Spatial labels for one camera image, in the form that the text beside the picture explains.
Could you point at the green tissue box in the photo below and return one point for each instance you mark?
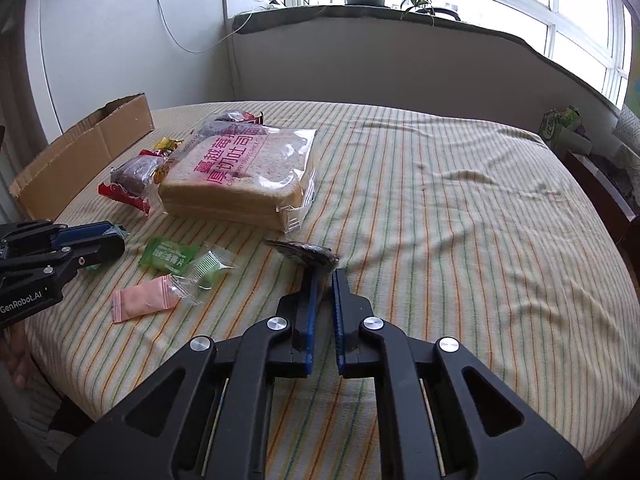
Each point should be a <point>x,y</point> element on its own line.
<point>562,121</point>

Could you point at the white framed window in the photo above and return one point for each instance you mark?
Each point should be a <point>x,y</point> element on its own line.
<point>575,0</point>

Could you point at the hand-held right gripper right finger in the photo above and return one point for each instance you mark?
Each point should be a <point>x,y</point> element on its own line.
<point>340,320</point>

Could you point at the pink snack packet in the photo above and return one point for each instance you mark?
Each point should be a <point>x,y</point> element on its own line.
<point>142,302</point>

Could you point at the yellow candy packet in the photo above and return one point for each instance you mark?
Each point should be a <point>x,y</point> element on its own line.
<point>167,145</point>

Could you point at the sliced bread bag pink print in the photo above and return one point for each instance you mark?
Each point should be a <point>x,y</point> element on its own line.
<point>240,170</point>

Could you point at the teal candy packet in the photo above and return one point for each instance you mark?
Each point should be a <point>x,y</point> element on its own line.
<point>122,232</point>

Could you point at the clear cake packet red ends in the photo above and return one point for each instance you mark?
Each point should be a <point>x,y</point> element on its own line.
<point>132,174</point>
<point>232,116</point>

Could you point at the clear packet green candy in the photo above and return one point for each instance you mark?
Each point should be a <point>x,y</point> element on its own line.
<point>207,265</point>

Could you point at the thin trailing plant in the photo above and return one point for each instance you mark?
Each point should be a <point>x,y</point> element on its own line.
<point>282,0</point>

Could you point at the dark chocolate bar wrapper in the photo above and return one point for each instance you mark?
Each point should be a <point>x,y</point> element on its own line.
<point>307,255</point>

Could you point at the dark wooden furniture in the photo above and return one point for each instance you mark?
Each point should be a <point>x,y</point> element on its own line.
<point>605,200</point>

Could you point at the cardboard box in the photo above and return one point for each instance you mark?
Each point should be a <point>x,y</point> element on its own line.
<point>65,160</point>

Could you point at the orange snack packet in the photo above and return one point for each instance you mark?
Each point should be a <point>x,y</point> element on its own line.
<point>164,172</point>

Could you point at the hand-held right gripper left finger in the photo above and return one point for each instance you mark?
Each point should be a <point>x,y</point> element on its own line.
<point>311,310</point>

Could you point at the person's left hand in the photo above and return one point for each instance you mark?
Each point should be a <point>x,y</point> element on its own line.
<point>15,360</point>

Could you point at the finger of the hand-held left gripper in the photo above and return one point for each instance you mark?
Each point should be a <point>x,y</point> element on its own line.
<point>95,252</point>
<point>87,231</point>

